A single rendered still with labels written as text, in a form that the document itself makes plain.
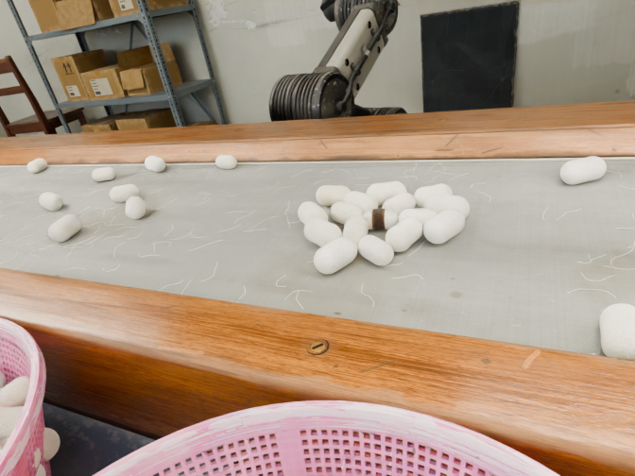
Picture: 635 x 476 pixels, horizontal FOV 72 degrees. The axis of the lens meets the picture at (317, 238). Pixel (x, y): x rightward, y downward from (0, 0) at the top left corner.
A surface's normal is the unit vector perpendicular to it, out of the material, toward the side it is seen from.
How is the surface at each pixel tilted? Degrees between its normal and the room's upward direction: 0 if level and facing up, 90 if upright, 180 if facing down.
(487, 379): 0
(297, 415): 75
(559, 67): 90
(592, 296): 0
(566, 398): 0
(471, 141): 45
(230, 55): 90
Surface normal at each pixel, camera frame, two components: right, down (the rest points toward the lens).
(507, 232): -0.16, -0.86
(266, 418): 0.04, 0.23
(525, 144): -0.39, -0.26
